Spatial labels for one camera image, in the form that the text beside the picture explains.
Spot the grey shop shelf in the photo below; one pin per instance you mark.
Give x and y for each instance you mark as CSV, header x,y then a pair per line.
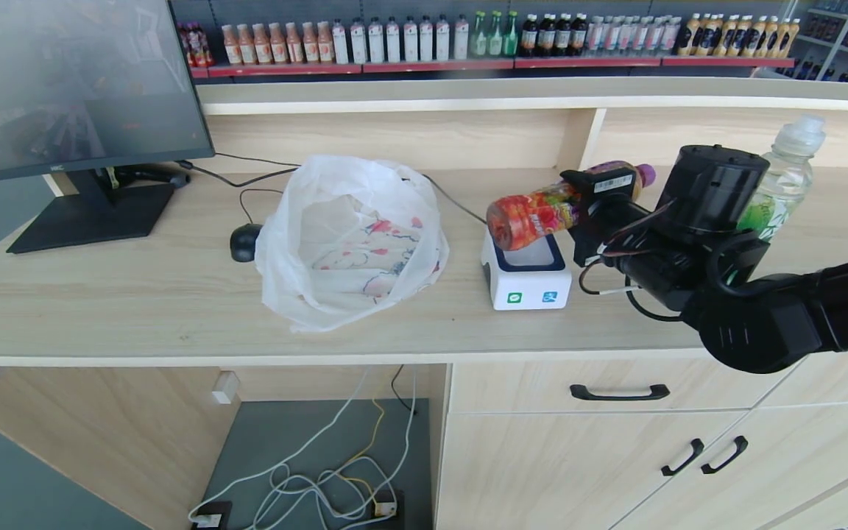
x,y
832,51

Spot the black shop shelf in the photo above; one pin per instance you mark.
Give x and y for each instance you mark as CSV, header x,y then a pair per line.
x,y
431,68

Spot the small white wall box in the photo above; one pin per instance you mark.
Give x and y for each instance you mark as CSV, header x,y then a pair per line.
x,y
225,388

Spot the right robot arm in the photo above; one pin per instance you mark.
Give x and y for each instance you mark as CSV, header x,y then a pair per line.
x,y
762,324

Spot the black handheld scanner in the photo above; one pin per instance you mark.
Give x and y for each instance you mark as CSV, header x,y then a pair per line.
x,y
152,175

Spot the white barcode scanner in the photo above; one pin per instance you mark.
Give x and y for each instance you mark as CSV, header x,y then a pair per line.
x,y
531,288

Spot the black computer mouse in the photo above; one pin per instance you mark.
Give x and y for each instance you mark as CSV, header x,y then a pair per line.
x,y
245,242

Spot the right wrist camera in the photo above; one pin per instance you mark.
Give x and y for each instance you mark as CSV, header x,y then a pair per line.
x,y
608,182

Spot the red drink bottle purple cap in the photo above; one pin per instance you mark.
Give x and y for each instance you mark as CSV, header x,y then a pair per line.
x,y
527,217

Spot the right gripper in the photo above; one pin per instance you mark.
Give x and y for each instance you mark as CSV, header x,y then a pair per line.
x,y
615,228

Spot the clear bottle with green label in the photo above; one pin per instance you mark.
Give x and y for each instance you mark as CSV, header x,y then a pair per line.
x,y
788,177

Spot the white plastic shopping bag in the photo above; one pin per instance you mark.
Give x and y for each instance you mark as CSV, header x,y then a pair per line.
x,y
306,294

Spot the black power strip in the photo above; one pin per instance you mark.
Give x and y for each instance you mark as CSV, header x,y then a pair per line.
x,y
210,514

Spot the black computer monitor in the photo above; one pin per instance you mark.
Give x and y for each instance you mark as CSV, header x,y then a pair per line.
x,y
63,81

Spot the white pack with pink print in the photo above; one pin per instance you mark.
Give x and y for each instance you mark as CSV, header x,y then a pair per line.
x,y
376,258

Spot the white power adapter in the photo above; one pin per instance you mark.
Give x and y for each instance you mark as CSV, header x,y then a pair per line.
x,y
386,506

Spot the wooden counter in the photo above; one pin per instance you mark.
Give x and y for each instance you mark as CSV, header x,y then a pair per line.
x,y
137,302

